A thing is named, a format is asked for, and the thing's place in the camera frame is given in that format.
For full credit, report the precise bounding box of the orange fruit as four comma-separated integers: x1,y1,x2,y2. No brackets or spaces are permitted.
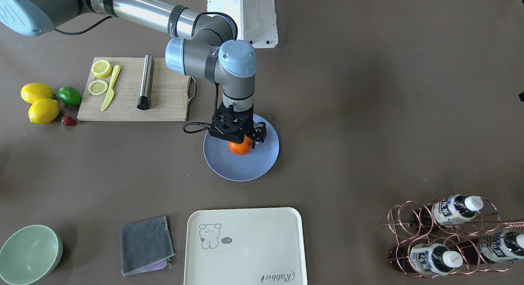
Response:
228,136,253,156

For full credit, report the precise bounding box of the blue plate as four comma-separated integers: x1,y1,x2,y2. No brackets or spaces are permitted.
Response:
203,114,280,182

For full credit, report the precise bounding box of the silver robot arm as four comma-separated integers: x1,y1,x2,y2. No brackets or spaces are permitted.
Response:
0,0,267,145

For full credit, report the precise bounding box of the wooden cutting board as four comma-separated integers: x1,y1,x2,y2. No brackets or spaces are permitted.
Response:
77,57,190,122

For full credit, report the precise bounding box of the cream rabbit tray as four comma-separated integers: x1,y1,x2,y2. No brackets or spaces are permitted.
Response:
183,207,308,285

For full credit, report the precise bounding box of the steel muddler with black tip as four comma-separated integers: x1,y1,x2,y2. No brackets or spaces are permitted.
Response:
137,54,155,110

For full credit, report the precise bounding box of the yellow plastic knife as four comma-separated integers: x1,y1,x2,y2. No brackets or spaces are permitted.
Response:
100,65,122,111

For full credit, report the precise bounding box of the grey folded cloth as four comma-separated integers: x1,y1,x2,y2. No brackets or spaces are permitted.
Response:
119,216,175,277

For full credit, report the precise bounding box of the lemon slice lower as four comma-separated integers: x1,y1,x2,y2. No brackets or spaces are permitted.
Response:
87,79,109,96

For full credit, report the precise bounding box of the lemon slice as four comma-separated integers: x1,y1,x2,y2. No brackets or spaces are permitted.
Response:
90,60,113,78
87,79,109,96

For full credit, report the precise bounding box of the lemon slice upper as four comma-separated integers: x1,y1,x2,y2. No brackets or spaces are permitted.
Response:
90,60,113,78

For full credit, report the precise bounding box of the red strawberry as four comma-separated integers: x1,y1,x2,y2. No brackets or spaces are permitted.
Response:
61,115,77,127

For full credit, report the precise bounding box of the green lime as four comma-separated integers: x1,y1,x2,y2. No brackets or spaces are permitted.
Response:
58,86,82,106

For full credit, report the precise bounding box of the dark drink bottle one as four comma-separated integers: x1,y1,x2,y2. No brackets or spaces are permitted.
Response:
409,194,483,232

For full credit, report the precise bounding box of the dark drink bottle two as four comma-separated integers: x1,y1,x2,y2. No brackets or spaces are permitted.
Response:
388,243,463,277

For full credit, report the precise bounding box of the whole lemon near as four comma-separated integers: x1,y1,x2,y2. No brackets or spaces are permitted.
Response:
28,98,60,124

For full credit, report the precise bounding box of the whole lemon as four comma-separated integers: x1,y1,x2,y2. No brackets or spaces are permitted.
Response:
28,98,60,124
20,82,56,104

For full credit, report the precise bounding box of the whole lemon far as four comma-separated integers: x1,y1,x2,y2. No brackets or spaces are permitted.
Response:
20,82,56,104

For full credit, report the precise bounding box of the green bowl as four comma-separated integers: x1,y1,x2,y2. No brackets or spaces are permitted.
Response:
0,224,63,285

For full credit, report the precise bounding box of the dark drink bottle three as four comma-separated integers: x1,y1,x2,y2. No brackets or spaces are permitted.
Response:
458,231,524,265

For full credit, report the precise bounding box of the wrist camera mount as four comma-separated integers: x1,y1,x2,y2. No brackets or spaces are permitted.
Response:
182,104,255,143

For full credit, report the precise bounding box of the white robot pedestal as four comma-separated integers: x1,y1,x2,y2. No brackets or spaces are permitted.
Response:
207,0,279,49

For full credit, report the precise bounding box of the copper wire bottle rack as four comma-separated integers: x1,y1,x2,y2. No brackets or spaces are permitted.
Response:
387,196,523,278

